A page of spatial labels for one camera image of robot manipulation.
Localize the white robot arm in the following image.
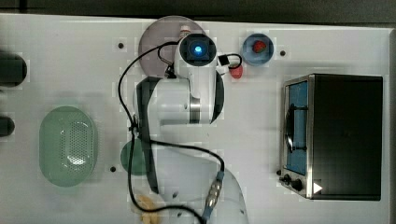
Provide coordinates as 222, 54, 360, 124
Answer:
134, 34, 248, 224

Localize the grey round plate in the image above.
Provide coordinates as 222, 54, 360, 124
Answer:
138, 16, 205, 77

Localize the strawberry on table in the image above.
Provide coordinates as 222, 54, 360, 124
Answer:
229, 65, 243, 79

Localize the blue small bowl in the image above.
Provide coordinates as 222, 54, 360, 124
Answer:
241, 34, 275, 66

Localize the green mug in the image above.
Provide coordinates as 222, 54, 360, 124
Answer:
120, 138, 147, 175

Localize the strawberry inside blue bowl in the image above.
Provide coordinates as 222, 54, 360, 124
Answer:
252, 40, 267, 53

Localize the peeled banana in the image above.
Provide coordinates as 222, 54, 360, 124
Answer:
134, 195, 161, 224

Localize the green perforated colander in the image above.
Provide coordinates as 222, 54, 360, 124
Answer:
39, 106, 98, 188

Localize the silver black toaster oven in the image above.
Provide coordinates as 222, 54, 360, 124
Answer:
276, 74, 384, 201

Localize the large black pot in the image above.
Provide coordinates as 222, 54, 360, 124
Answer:
0, 52, 27, 88

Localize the small black pot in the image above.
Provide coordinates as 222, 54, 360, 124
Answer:
0, 116, 15, 137

